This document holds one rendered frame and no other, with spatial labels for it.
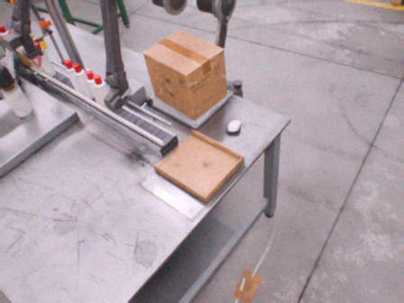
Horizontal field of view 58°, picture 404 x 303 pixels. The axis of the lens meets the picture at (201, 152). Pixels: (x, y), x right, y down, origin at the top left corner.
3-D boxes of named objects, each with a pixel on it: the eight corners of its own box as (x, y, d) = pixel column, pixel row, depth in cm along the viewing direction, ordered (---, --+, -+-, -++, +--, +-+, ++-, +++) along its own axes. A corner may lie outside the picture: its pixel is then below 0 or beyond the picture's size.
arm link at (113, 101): (124, 75, 152) (110, 71, 156) (107, 94, 147) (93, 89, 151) (136, 96, 161) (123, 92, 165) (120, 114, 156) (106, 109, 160)
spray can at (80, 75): (83, 98, 191) (68, 66, 176) (91, 93, 194) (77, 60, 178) (89, 102, 189) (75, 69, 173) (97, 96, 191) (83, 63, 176)
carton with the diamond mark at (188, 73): (154, 96, 190) (142, 52, 170) (187, 73, 200) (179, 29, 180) (195, 121, 174) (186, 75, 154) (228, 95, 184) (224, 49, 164)
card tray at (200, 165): (154, 169, 160) (151, 163, 157) (192, 133, 172) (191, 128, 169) (206, 203, 145) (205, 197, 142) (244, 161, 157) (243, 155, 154)
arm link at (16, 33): (30, 24, 172) (16, 15, 173) (10, 36, 166) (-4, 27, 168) (34, 43, 182) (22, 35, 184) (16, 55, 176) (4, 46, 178)
